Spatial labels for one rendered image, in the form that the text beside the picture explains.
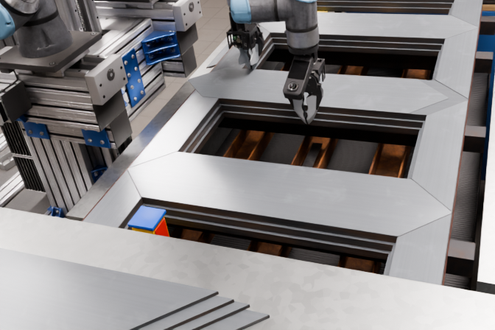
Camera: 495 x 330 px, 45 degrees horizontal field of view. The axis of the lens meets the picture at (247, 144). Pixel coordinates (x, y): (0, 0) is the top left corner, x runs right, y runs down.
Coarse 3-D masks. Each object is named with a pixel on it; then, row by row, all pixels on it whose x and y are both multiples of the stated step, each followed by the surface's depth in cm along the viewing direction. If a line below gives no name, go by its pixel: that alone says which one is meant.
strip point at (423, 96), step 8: (416, 88) 158; (424, 88) 157; (432, 88) 156; (416, 96) 154; (424, 96) 154; (432, 96) 153; (440, 96) 153; (416, 104) 151; (424, 104) 151; (432, 104) 150; (408, 112) 148
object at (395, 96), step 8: (392, 80) 163; (400, 80) 162; (408, 80) 162; (416, 80) 161; (384, 88) 160; (392, 88) 159; (400, 88) 159; (408, 88) 158; (384, 96) 156; (392, 96) 156; (400, 96) 155; (408, 96) 155; (384, 104) 153; (392, 104) 153; (400, 104) 152; (408, 104) 152; (392, 112) 150; (400, 112) 149
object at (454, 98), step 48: (336, 0) 221; (384, 0) 215; (432, 0) 209; (336, 48) 193; (384, 48) 188; (432, 48) 182; (192, 144) 152; (288, 240) 122; (336, 240) 118; (384, 240) 115
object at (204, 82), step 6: (210, 72) 180; (216, 72) 180; (198, 78) 178; (204, 78) 178; (210, 78) 177; (216, 78) 177; (198, 84) 175; (204, 84) 174; (210, 84) 174; (198, 90) 172; (204, 90) 171
